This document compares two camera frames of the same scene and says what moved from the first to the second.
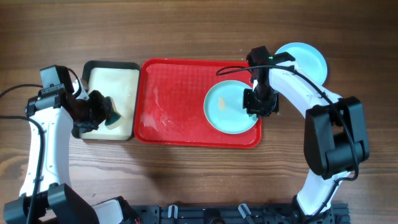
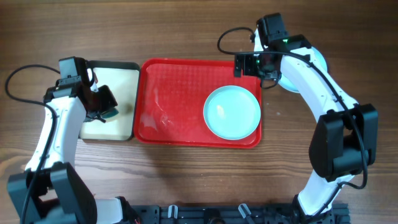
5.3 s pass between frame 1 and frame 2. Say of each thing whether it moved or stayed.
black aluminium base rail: stayed
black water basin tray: stayed
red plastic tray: stayed
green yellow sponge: moved
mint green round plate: moved
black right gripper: moved
